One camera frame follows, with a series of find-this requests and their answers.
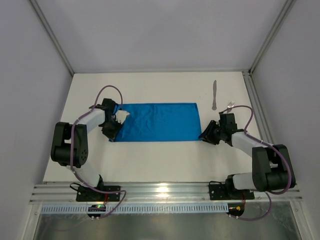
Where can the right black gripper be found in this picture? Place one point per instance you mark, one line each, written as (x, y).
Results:
(213, 132)

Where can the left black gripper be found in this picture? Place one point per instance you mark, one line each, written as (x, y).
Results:
(111, 126)

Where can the blue cloth napkin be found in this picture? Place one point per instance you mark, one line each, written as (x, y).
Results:
(160, 122)

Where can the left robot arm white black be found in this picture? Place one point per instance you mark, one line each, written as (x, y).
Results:
(70, 149)

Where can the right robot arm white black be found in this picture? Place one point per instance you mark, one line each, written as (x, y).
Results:
(271, 168)

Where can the silver table knife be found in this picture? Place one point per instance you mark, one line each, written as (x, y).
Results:
(214, 91)

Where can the silver fork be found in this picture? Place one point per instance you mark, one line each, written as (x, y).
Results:
(230, 105)

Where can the right black connector box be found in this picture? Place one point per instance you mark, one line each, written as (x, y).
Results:
(235, 211)

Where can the black connector box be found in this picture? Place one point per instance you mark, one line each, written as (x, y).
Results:
(96, 211)
(235, 211)

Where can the left black connector box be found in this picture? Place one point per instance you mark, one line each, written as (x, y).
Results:
(96, 211)

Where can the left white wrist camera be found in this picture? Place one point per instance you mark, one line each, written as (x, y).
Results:
(121, 116)

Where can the right aluminium side rail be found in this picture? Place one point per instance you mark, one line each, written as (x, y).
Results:
(256, 104)

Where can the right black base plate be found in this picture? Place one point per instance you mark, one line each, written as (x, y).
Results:
(219, 191)

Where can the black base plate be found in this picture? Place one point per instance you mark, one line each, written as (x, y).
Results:
(219, 191)
(85, 194)

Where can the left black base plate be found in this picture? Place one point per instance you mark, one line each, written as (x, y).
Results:
(85, 194)

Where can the slotted grey cable duct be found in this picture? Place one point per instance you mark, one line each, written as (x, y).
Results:
(143, 208)

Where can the aluminium front rail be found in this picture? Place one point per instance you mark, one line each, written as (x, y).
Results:
(136, 192)

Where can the left aluminium frame post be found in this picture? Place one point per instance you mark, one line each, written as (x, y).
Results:
(51, 35)

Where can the aluminium frame post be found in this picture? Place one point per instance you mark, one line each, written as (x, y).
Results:
(51, 35)
(272, 33)

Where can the right aluminium frame post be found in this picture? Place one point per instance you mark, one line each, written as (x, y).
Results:
(272, 33)

